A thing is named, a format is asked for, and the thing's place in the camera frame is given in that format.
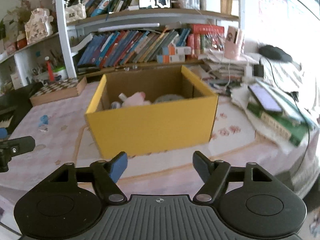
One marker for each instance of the yellow cardboard box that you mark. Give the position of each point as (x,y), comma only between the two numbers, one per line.
(140,130)

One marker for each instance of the white shelf unit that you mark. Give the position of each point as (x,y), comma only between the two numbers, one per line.
(56,29)

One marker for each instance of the pink checked tablecloth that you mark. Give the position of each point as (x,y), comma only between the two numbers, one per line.
(67,138)

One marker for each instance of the stack of papers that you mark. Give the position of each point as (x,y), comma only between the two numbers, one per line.
(222,74)

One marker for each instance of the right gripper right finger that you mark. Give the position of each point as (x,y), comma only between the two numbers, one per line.
(216,175)

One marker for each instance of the orange white medicine boxes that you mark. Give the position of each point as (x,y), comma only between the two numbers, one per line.
(173,54)

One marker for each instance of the blue plastic packet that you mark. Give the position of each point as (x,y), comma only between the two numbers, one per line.
(44,120)

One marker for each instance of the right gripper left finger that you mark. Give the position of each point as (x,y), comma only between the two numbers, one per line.
(104,175)

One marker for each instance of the row of books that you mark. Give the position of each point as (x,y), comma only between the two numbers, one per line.
(117,48)

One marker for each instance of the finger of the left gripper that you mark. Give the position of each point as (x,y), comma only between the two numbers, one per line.
(14,147)
(3,133)

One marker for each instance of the yellow tape roll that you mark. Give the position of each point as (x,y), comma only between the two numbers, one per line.
(168,98)

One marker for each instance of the white green lidded jar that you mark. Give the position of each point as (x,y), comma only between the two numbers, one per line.
(60,73)

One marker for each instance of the wooden chess board box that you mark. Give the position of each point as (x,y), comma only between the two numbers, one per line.
(58,91)

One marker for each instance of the black Yamaha keyboard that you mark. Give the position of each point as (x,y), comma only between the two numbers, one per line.
(16,104)

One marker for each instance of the pink plush toy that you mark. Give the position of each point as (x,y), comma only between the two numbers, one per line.
(137,99)

